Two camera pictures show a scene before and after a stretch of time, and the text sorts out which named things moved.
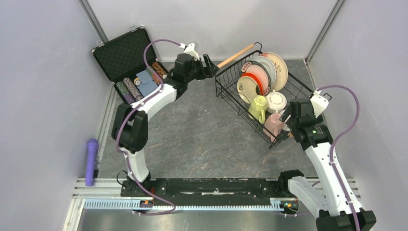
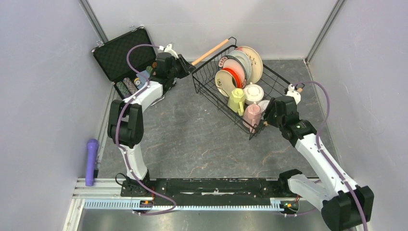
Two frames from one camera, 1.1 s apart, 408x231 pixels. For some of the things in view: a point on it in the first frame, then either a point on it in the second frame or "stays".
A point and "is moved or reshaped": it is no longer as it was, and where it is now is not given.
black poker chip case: (121, 57) stays
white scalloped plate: (270, 65) to (242, 55)
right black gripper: (320, 119) to (270, 108)
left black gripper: (210, 70) to (186, 68)
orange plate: (256, 78) to (237, 79)
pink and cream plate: (282, 72) to (256, 62)
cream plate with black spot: (246, 87) to (223, 82)
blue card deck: (146, 84) stays
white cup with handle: (276, 102) is moved or reshaped
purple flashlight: (92, 147) stays
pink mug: (273, 123) is moved or reshaped
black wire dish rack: (262, 94) is moved or reshaped
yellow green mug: (256, 109) to (236, 100)
